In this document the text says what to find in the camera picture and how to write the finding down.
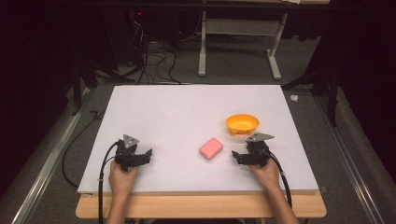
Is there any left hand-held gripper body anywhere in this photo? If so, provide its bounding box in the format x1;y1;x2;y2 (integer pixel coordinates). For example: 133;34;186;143
114;133;150;173

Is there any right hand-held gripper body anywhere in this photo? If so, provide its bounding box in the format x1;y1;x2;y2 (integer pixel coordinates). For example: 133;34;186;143
235;132;276;169

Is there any pink soap bar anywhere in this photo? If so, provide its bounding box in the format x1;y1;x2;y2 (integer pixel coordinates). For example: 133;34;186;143
199;137;224;161

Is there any orange soap dish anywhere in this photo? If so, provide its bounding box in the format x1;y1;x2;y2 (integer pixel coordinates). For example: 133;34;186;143
225;113;261;137

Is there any person's right hand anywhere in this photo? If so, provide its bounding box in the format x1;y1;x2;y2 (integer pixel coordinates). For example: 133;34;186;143
248;158;282;191

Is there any person's left hand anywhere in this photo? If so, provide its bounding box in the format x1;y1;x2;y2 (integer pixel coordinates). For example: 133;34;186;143
107;161;140;198

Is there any white board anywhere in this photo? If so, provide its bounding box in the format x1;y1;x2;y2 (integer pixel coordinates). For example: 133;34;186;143
77;84;320;195

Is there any wooden table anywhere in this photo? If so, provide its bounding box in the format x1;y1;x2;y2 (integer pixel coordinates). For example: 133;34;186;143
75;190;328;219

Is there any black metal stand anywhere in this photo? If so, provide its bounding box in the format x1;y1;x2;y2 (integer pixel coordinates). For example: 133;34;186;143
281;36;342;128
70;46;138;117

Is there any white metal stand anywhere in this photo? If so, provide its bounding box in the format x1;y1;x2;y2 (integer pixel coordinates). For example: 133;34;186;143
197;10;289;81

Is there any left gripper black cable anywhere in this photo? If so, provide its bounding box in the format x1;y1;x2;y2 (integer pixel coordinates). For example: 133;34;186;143
97;140;121;224

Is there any black floor cable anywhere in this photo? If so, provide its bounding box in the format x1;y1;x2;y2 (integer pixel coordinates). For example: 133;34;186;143
61;109;106;189

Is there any aluminium floor rail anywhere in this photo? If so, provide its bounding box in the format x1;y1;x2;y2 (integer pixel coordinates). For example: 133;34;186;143
314;94;387;224
10;88;94;224

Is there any tangle of black cables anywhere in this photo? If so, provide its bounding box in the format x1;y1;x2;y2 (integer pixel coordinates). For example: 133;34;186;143
126;18;183;86

